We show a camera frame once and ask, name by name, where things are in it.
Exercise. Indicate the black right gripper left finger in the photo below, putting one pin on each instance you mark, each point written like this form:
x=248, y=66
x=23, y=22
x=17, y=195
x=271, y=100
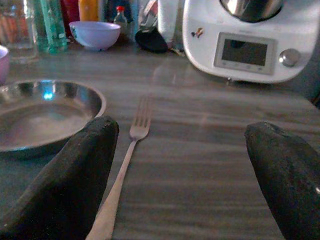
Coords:
x=70, y=180

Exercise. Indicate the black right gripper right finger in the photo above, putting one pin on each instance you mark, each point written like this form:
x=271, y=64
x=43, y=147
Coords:
x=287, y=180

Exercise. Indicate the silver metal fork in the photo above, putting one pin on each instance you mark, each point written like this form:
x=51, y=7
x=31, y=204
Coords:
x=120, y=175

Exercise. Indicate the round steel plate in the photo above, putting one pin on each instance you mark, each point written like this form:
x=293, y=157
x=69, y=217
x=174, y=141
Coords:
x=37, y=120

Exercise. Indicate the large purple plastic bowl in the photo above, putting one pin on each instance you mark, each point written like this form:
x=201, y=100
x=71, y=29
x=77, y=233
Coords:
x=3, y=65

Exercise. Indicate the clear drinking glass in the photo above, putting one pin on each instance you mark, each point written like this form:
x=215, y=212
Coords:
x=20, y=47

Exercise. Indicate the small purple bowl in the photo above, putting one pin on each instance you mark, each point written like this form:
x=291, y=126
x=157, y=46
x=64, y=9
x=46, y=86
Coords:
x=95, y=35

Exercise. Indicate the teal plastic bottle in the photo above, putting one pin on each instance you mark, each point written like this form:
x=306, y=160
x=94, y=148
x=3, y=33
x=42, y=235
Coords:
x=53, y=30

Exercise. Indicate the white food processor steel jug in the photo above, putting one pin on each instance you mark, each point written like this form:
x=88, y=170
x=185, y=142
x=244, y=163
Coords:
x=205, y=50

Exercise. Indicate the black rounded object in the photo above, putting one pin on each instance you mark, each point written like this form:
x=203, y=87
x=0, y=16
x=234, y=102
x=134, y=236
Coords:
x=150, y=41

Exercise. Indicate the small clear bottle red cap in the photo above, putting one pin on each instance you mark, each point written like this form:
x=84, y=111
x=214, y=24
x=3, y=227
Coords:
x=120, y=21

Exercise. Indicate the orange carrots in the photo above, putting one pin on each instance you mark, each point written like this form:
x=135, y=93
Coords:
x=2, y=27

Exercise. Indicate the red container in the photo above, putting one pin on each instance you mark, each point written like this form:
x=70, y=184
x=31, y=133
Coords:
x=71, y=10

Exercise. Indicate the orange sauce bottle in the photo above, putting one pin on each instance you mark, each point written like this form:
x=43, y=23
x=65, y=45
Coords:
x=88, y=10

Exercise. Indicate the printed foil packet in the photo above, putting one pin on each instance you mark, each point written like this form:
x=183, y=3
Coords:
x=148, y=12

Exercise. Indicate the white towel roll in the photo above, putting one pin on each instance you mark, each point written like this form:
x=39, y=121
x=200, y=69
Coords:
x=170, y=20

